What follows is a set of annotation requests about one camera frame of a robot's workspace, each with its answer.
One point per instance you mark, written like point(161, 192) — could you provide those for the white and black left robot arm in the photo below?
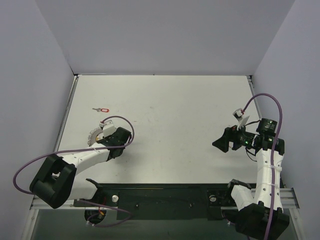
point(56, 182)

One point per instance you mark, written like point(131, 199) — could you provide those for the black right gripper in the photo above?
point(233, 138)

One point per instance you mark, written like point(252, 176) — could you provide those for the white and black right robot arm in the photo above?
point(259, 215)

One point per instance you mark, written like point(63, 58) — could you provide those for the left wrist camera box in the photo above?
point(108, 128)

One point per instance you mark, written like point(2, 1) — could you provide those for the key with red tag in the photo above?
point(102, 110)

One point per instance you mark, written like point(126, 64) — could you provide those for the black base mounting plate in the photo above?
point(167, 201)

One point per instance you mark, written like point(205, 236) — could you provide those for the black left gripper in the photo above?
point(107, 140)

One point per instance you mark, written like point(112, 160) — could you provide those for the silver metal keyring disc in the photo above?
point(94, 136)

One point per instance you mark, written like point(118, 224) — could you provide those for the aluminium frame rail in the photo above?
point(287, 196)

